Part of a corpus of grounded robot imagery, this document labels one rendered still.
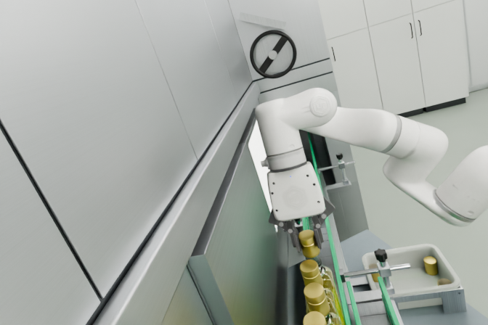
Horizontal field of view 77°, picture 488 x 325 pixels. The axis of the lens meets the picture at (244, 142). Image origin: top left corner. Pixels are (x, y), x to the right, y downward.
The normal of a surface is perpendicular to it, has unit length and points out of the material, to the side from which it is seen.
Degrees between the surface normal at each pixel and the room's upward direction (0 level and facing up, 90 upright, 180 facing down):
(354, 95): 90
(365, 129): 52
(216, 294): 90
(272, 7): 90
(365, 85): 90
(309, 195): 74
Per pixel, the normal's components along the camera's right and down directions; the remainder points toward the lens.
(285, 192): -0.25, 0.09
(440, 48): -0.13, 0.34
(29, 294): 0.94, -0.25
